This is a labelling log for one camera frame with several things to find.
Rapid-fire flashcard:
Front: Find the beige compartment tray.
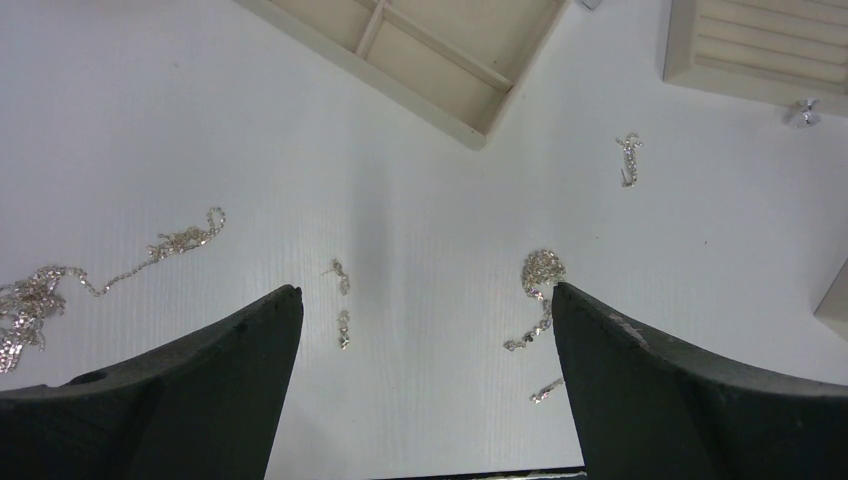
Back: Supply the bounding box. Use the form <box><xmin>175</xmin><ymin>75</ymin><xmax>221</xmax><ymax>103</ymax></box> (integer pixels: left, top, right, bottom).
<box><xmin>241</xmin><ymin>0</ymin><xmax>570</xmax><ymax>151</ymax></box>

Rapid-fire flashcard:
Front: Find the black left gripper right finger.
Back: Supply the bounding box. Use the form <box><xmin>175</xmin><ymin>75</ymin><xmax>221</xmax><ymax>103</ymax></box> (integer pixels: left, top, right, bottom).
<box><xmin>552</xmin><ymin>283</ymin><xmax>847</xmax><ymax>479</ymax></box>

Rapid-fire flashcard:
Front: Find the silver chain bracelet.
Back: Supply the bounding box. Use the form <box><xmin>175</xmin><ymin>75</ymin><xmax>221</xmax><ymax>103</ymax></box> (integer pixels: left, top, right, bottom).
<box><xmin>502</xmin><ymin>248</ymin><xmax>568</xmax><ymax>405</ymax></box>

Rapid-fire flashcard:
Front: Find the silver dangling earring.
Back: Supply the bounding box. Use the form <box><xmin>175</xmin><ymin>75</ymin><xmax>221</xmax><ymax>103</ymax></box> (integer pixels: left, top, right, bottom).
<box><xmin>616</xmin><ymin>133</ymin><xmax>643</xmax><ymax>188</ymax></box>

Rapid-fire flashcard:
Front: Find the silver drop earring pair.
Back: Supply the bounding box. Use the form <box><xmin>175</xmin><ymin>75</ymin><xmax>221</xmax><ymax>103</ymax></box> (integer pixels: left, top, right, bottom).
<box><xmin>321</xmin><ymin>258</ymin><xmax>352</xmax><ymax>351</ymax></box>

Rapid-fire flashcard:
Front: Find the beige open flat tray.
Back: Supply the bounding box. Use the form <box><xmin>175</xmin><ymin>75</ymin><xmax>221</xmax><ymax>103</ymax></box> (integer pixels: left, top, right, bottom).
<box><xmin>814</xmin><ymin>261</ymin><xmax>848</xmax><ymax>341</ymax></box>

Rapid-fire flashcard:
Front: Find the beige ring roll tray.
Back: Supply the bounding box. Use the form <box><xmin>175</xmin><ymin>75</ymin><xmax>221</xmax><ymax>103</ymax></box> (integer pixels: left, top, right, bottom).
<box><xmin>663</xmin><ymin>1</ymin><xmax>847</xmax><ymax>117</ymax></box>

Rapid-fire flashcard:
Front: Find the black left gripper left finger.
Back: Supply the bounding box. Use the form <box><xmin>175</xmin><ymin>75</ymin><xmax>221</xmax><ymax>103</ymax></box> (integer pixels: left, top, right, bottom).
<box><xmin>1</xmin><ymin>285</ymin><xmax>304</xmax><ymax>479</ymax></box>

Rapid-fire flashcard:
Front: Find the long silver necklace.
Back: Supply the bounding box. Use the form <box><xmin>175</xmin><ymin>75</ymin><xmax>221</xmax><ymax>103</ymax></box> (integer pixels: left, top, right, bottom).
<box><xmin>0</xmin><ymin>207</ymin><xmax>227</xmax><ymax>374</ymax></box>

